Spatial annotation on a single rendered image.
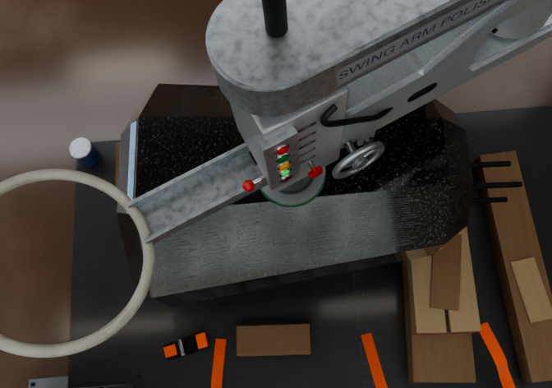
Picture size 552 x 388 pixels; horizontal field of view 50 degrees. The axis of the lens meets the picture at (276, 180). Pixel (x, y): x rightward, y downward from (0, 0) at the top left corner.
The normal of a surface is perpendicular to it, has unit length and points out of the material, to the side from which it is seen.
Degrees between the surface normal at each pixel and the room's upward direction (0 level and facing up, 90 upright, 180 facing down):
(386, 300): 0
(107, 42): 0
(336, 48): 0
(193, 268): 45
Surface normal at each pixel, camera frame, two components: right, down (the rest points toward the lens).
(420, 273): -0.05, -0.29
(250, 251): 0.02, 0.47
